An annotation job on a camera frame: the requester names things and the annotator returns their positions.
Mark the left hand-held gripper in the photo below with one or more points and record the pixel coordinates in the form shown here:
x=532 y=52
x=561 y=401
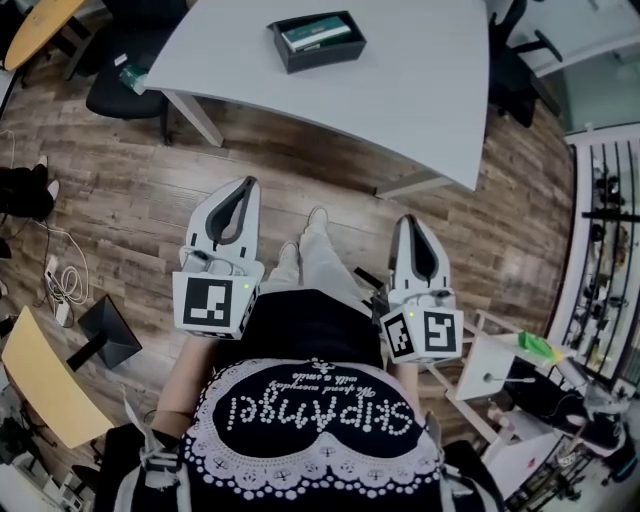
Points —
x=215 y=305

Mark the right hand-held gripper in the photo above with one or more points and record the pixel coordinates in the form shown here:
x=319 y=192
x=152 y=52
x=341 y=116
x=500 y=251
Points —
x=425 y=325

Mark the black rectangular tissue holder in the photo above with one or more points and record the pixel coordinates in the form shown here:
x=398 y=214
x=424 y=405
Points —
x=320 y=61

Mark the green and white tissues pack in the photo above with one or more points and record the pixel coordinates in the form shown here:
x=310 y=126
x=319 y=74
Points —
x=315 y=32

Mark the person's left forearm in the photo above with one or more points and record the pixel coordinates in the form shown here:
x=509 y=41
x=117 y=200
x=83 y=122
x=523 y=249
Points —
x=182 y=385

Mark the person's left white shoe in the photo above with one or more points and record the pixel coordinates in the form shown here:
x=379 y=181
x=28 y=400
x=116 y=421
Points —
x=288 y=252

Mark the person's white shoe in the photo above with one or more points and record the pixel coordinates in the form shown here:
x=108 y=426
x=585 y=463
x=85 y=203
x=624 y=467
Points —
x=288 y=252
x=317 y=217

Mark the white table leg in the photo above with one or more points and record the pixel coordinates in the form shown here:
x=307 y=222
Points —
x=192 y=114
x=415 y=186

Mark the person's right white shoe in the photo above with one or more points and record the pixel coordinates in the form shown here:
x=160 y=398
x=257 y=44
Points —
x=317 y=217

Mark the person's white trousers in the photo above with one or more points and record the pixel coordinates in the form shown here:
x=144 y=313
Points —
x=320 y=265

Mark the person's black printed top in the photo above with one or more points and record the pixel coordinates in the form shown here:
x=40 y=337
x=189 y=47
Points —
x=300 y=325

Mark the small white side table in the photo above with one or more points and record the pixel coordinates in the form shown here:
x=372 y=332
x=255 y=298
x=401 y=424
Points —
x=485 y=367

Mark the green plastic object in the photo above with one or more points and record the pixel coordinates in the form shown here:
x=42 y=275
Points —
x=534 y=344

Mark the black stand base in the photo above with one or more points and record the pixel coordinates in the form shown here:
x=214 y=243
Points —
x=107 y=332

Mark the green packet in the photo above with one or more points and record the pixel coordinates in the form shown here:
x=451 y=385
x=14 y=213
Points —
x=131 y=77

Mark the white power strip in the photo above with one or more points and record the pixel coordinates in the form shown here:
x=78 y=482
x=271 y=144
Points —
x=56 y=290

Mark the metal shelf rack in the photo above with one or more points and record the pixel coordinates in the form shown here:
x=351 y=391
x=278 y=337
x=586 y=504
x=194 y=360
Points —
x=605 y=250

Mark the black office chair with armrest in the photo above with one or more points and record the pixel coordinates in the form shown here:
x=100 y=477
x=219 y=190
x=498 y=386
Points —
x=510 y=75

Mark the black bag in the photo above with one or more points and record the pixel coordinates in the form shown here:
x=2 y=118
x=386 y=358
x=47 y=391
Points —
x=560 y=405

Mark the yellow wooden board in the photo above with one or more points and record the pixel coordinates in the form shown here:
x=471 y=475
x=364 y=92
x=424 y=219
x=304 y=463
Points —
x=50 y=380

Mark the round wooden table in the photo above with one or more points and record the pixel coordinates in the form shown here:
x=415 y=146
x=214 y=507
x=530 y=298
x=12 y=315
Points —
x=42 y=30

